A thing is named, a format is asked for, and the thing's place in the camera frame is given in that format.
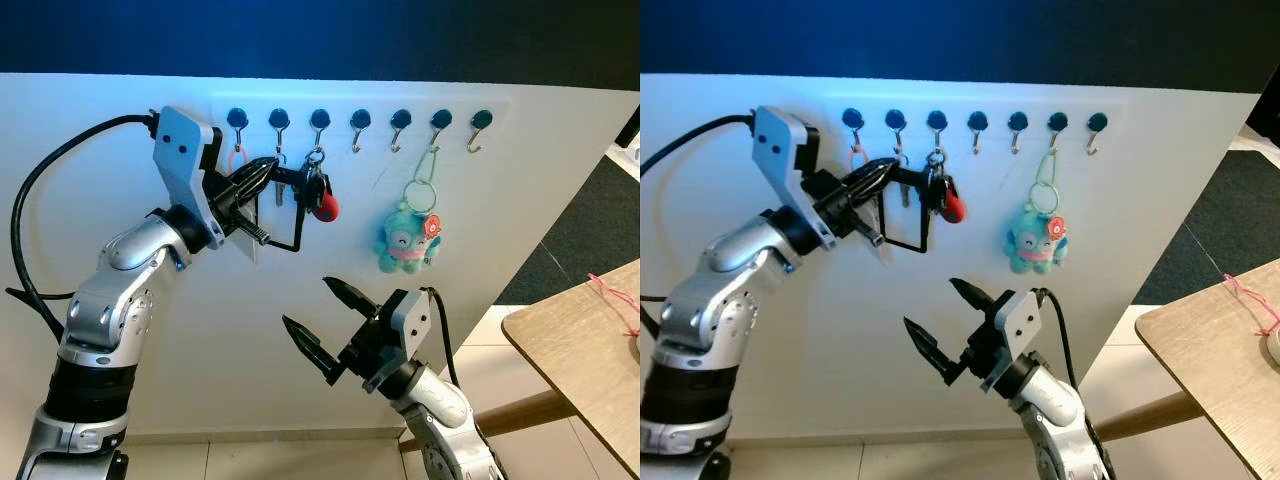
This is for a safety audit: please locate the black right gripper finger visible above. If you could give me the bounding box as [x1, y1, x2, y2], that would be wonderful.
[283, 316, 347, 388]
[322, 277, 381, 322]
[948, 277, 1003, 322]
[903, 316, 967, 389]

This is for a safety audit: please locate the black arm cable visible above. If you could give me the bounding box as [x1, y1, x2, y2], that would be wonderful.
[1033, 287, 1081, 393]
[5, 112, 161, 346]
[640, 112, 759, 303]
[418, 287, 463, 389]

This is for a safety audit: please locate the white tag with pink cord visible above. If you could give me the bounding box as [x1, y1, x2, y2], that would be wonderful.
[1222, 271, 1280, 367]
[587, 272, 641, 362]

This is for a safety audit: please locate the dark grey carpet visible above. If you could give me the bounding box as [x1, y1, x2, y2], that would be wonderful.
[495, 150, 641, 306]
[1132, 150, 1280, 306]

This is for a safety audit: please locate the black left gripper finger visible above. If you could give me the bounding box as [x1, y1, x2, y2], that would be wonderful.
[845, 158, 899, 206]
[835, 210, 886, 249]
[225, 210, 274, 247]
[232, 157, 282, 204]

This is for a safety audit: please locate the wooden table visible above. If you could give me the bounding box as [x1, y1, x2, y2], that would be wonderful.
[1095, 268, 1280, 480]
[400, 258, 641, 480]

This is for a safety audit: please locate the white partition panel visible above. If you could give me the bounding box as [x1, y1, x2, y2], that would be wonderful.
[640, 72, 1263, 443]
[0, 72, 641, 446]

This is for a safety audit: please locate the black key bunch red tag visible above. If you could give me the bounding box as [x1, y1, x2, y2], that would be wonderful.
[297, 148, 341, 223]
[922, 148, 969, 224]

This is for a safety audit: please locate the white card with orange loop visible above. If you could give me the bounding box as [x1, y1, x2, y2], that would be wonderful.
[849, 144, 894, 265]
[228, 143, 261, 265]

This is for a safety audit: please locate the black furniture piece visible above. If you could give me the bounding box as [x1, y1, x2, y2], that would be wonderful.
[613, 103, 641, 151]
[1243, 88, 1280, 161]

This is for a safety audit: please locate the teal plush keychain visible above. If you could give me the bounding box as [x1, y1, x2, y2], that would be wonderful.
[1005, 145, 1070, 276]
[378, 145, 444, 276]

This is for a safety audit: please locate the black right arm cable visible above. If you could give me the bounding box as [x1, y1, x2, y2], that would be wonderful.
[1033, 287, 1081, 393]
[418, 287, 463, 389]

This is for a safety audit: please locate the silver key with black strap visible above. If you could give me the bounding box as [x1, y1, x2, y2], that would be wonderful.
[262, 150, 307, 253]
[880, 152, 933, 255]

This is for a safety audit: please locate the white hook rail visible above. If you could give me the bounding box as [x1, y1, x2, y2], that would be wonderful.
[825, 97, 1123, 139]
[210, 98, 506, 137]

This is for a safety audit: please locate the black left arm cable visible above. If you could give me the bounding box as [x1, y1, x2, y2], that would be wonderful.
[640, 112, 759, 303]
[5, 112, 161, 346]

